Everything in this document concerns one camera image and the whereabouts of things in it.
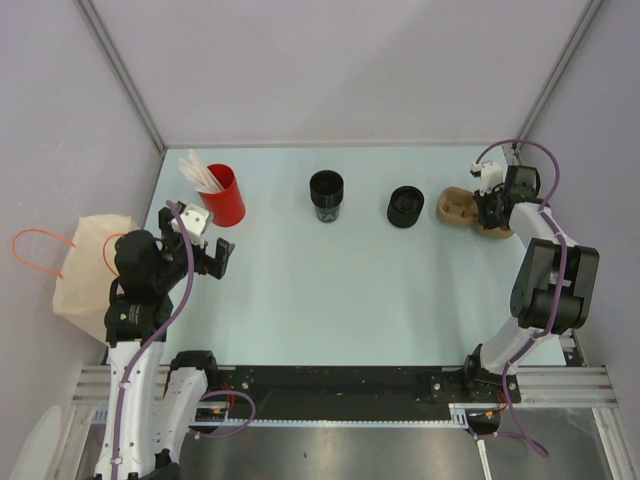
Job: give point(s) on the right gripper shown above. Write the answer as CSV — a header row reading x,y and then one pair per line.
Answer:
x,y
486,221

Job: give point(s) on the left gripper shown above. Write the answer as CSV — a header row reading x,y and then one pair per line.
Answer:
x,y
212,264

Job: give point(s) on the brown pulp cup carrier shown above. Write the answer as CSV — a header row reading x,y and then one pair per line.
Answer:
x,y
457,207

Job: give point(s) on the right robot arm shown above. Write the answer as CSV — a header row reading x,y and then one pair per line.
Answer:
x,y
553,289

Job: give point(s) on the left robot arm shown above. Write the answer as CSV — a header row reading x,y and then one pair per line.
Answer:
x,y
145,428

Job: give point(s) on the red cylindrical straw holder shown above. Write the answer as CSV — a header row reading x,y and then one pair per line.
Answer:
x,y
227,206

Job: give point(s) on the tilted black ribbed cup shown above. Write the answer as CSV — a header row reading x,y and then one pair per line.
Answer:
x,y
405,206

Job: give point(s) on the upright black ribbed cup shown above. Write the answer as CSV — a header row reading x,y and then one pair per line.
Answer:
x,y
326,194

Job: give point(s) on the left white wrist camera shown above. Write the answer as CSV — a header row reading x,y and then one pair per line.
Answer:
x,y
196,220

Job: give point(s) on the translucent bag with orange handles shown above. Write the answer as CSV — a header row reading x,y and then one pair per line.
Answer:
x,y
81,293

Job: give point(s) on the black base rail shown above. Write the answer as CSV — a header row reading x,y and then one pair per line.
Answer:
x,y
343,394

